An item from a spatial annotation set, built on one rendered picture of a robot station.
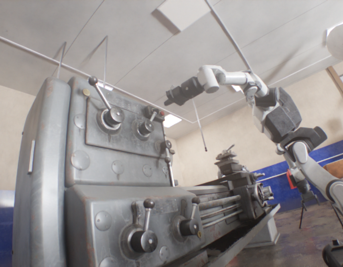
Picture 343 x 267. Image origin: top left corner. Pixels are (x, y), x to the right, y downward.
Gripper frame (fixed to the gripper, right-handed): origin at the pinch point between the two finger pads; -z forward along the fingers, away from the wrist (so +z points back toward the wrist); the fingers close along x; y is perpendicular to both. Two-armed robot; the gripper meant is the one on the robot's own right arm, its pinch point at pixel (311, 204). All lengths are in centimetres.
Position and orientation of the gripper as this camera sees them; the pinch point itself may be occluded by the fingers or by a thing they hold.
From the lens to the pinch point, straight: 157.5
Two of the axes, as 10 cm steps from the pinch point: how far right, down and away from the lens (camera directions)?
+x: -8.8, 4.0, 2.6
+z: -2.6, -8.6, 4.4
